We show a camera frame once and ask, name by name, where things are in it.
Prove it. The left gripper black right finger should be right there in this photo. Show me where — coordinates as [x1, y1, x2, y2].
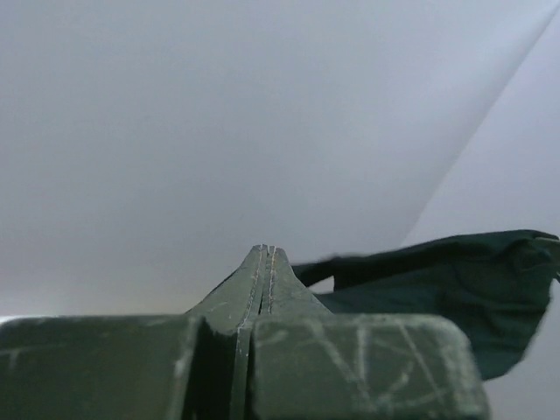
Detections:
[248, 247, 490, 419]

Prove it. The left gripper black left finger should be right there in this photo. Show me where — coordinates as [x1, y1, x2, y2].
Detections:
[1, 245, 268, 419]

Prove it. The black t-shirt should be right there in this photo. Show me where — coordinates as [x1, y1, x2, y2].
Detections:
[292, 230, 559, 381]

